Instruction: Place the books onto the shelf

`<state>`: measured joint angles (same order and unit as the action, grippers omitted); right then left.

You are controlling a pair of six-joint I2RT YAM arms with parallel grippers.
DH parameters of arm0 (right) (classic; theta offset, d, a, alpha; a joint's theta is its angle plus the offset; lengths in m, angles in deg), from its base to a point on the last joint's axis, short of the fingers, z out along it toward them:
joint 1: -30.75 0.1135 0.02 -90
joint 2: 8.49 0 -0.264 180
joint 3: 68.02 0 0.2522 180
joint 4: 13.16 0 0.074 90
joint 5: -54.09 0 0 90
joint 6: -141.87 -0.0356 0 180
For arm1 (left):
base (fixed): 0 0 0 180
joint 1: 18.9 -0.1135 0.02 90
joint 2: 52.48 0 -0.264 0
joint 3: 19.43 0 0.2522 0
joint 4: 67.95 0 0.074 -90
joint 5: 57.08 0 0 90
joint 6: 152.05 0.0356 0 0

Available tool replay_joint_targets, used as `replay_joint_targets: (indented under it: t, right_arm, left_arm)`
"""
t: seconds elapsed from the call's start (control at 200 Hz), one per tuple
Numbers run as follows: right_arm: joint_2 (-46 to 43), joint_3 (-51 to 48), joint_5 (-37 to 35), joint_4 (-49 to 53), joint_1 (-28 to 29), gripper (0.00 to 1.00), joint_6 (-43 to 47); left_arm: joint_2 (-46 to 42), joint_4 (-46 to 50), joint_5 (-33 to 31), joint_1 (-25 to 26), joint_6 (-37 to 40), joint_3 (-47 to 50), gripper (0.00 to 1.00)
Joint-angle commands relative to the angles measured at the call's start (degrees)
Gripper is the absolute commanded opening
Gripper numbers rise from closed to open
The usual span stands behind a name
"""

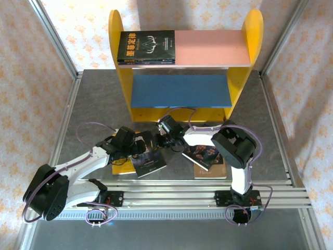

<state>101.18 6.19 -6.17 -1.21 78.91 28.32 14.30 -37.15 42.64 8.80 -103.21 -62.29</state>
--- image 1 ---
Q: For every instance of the black book with wolf eyes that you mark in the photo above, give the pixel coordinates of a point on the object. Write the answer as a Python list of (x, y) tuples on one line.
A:
[(151, 166)]

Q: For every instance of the yellow book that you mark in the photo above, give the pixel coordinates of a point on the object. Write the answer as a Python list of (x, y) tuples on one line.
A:
[(122, 169)]

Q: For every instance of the dark blue book seated man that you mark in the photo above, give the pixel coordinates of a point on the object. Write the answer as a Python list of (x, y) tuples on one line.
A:
[(203, 156)]

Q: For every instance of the brown book with scroll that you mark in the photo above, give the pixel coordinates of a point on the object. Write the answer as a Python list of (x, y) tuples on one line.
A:
[(210, 174)]

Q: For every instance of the black book with antlers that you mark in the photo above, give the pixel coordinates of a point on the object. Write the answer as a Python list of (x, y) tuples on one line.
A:
[(145, 45)]

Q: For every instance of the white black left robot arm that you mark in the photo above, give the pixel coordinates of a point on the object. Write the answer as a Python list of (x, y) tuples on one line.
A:
[(83, 164)]

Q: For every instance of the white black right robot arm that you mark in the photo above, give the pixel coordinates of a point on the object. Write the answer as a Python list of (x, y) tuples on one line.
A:
[(203, 135)]

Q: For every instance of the yellow pink blue wooden bookshelf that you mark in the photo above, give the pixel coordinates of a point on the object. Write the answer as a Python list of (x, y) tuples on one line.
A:
[(182, 88)]

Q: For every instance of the black book old man face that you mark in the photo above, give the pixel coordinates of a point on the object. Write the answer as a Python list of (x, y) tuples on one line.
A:
[(145, 63)]

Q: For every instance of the small green circuit board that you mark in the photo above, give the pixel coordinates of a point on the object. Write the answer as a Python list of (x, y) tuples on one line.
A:
[(257, 208)]

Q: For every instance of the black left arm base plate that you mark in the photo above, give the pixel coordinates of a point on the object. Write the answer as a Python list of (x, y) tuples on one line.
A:
[(117, 199)]

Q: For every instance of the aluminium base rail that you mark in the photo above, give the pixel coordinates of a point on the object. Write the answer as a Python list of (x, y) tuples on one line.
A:
[(169, 198)]

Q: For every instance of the aluminium side rail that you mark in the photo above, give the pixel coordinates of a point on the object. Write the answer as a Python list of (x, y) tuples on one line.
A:
[(67, 112), (274, 117)]

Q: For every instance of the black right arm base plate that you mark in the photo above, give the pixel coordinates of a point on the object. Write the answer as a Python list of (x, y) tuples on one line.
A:
[(221, 198)]

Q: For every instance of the aluminium frame post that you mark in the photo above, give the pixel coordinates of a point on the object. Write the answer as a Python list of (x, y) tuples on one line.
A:
[(283, 39), (56, 39)]

